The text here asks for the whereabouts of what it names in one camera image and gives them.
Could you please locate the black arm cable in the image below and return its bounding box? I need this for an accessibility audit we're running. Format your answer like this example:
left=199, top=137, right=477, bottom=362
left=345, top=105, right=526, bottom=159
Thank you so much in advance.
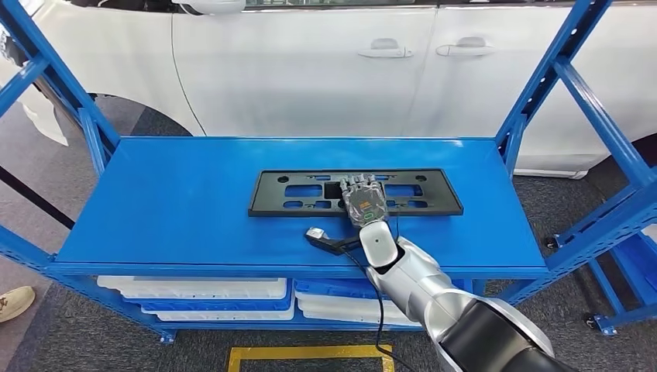
left=335, top=246, right=414, bottom=372

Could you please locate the person's beige shoe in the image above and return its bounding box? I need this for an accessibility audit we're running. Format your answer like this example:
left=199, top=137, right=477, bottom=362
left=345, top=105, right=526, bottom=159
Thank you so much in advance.
left=0, top=285, right=37, bottom=325

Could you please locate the white car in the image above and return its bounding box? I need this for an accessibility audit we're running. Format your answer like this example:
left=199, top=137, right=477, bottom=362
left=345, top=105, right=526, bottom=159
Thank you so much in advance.
left=0, top=0, right=657, bottom=181

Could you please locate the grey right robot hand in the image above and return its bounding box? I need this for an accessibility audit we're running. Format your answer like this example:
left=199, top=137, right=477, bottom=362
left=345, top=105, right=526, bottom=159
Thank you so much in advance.
left=339, top=173, right=390, bottom=229

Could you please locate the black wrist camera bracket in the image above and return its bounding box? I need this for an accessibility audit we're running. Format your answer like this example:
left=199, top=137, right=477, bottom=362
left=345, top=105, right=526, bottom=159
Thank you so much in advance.
left=308, top=233, right=363, bottom=257

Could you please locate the black barrier belt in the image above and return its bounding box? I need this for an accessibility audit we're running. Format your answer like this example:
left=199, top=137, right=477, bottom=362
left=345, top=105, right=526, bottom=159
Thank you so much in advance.
left=0, top=165, right=77, bottom=230

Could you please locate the yellow floor tape square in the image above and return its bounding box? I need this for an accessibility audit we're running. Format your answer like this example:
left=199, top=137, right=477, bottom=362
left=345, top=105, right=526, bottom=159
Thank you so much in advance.
left=227, top=345, right=396, bottom=372

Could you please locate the blue metal shelf rack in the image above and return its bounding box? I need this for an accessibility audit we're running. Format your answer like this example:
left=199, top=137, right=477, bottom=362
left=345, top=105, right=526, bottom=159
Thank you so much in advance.
left=0, top=0, right=657, bottom=345

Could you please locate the blue wheeled shelf rack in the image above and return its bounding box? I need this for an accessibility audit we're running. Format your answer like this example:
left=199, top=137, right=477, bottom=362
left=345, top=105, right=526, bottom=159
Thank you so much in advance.
left=545, top=226, right=657, bottom=337

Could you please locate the black plastic plate frame part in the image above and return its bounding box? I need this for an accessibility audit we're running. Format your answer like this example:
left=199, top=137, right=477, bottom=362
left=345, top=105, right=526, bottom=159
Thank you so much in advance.
left=248, top=168, right=465, bottom=219

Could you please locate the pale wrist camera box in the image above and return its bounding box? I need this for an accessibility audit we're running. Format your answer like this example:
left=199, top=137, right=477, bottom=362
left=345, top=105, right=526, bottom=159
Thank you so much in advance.
left=304, top=227, right=331, bottom=246

